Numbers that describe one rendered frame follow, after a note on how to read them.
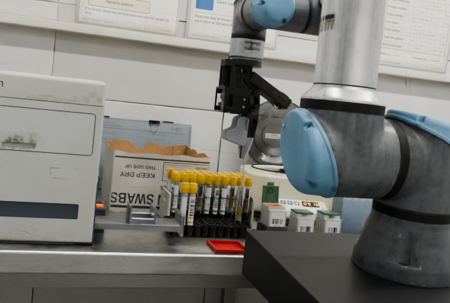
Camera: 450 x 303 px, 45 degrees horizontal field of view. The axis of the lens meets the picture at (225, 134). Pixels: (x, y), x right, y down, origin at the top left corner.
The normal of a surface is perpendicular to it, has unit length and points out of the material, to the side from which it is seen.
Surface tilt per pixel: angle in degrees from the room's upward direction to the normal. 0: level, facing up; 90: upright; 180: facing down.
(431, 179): 103
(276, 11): 90
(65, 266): 90
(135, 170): 91
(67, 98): 89
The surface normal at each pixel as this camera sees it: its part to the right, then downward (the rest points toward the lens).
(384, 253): -0.60, -0.29
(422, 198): -0.18, 0.09
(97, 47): 0.28, 0.08
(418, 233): -0.14, -0.22
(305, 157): -0.96, 0.05
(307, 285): 0.12, -0.99
